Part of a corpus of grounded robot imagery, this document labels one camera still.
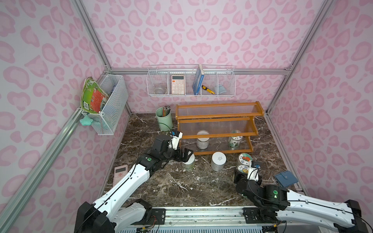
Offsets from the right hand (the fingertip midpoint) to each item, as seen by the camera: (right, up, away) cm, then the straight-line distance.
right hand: (239, 172), depth 77 cm
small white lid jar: (-18, +14, +15) cm, 27 cm away
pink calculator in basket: (-34, +51, +16) cm, 64 cm away
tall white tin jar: (-10, +4, +6) cm, 13 cm away
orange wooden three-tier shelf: (-4, +23, +34) cm, 41 cm away
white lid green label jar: (-27, +2, +6) cm, 28 cm away
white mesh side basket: (-69, +26, -4) cm, 74 cm away
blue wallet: (+29, -6, +6) cm, 30 cm away
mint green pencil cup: (-44, +27, +24) cm, 57 cm away
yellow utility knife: (-17, +50, +20) cm, 56 cm away
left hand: (-29, +14, 0) cm, 32 cm away
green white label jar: (+2, +14, +16) cm, 21 cm away
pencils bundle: (-43, +35, +23) cm, 60 cm away
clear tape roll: (-46, +48, +18) cm, 69 cm away
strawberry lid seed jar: (+5, +6, +8) cm, 11 cm away
